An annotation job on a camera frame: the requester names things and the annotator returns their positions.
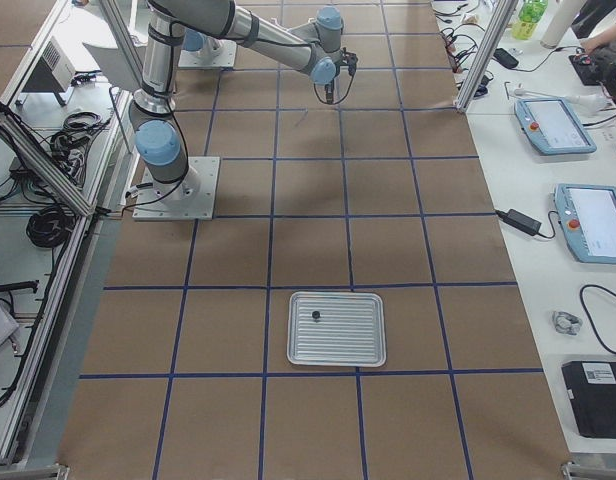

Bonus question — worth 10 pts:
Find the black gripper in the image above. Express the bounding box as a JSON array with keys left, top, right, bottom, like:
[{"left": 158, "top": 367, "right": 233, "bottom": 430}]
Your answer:
[{"left": 324, "top": 47, "right": 358, "bottom": 100}]

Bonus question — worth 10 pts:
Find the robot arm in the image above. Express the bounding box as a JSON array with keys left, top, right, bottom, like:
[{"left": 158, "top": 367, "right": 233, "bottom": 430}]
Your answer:
[{"left": 129, "top": 1, "right": 358, "bottom": 204}]

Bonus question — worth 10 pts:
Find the silver ribbed metal tray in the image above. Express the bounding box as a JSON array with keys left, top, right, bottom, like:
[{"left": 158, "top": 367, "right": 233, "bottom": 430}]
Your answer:
[{"left": 287, "top": 291, "right": 387, "bottom": 368}]

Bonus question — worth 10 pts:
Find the green plastic bottle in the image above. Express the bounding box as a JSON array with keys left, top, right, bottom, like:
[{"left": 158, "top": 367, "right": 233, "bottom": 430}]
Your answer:
[{"left": 511, "top": 0, "right": 548, "bottom": 40}]

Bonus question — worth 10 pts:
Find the blue teach pendant far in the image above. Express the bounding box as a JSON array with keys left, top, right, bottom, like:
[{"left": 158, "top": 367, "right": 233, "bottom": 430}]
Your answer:
[{"left": 514, "top": 97, "right": 597, "bottom": 156}]

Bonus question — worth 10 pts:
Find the blue teach pendant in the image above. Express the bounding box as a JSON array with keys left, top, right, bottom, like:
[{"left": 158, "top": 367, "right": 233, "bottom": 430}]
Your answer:
[
  {"left": 554, "top": 184, "right": 616, "bottom": 265},
  {"left": 514, "top": 97, "right": 597, "bottom": 156}
]

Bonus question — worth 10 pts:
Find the black power adapter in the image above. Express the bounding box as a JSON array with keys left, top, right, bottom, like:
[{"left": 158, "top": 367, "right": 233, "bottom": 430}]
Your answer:
[{"left": 495, "top": 209, "right": 541, "bottom": 236}]

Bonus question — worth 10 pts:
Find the blue teach pendant near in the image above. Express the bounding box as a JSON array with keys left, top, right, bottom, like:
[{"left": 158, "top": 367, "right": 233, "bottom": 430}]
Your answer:
[{"left": 554, "top": 184, "right": 616, "bottom": 265}]

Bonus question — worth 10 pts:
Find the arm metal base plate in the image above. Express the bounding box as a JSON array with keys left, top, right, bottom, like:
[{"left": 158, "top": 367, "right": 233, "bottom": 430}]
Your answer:
[
  {"left": 178, "top": 40, "right": 237, "bottom": 70},
  {"left": 132, "top": 156, "right": 220, "bottom": 221}
]

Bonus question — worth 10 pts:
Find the aluminium frame post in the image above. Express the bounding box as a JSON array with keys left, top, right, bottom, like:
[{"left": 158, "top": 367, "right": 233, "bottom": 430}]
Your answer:
[{"left": 455, "top": 0, "right": 517, "bottom": 113}]

